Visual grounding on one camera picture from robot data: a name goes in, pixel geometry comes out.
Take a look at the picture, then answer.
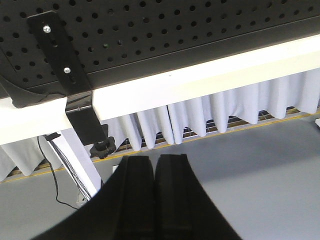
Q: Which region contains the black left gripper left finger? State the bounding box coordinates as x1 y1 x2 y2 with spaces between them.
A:
35 156 155 240

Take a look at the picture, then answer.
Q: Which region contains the black cable at desk leg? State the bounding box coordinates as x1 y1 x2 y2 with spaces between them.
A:
37 133 81 210

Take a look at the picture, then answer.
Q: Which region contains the left black clamp bracket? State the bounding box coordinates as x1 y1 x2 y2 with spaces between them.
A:
27 11 117 159

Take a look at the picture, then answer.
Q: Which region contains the black perforated pegboard panel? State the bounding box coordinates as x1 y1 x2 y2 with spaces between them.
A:
0 0 320 102

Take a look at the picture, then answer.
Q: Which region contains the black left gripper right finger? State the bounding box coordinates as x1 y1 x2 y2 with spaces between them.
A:
154 154 241 240

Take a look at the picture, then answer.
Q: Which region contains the grey curtain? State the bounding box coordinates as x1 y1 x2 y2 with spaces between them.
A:
0 68 320 183

